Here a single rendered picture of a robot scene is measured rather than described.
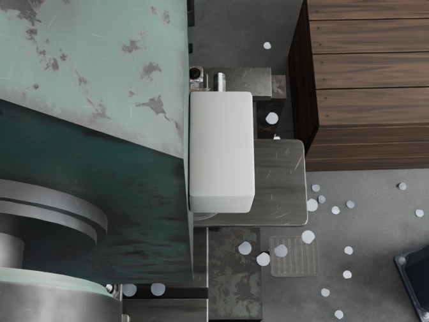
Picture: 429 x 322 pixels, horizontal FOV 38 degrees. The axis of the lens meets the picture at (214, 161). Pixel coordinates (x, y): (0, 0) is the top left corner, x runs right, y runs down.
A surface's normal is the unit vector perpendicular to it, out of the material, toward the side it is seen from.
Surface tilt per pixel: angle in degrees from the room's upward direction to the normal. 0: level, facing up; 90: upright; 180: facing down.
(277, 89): 0
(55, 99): 45
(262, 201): 0
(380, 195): 0
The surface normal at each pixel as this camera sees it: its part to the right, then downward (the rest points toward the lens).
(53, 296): 0.76, -0.22
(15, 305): 0.58, -0.27
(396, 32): 0.02, -0.33
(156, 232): 0.00, 0.94
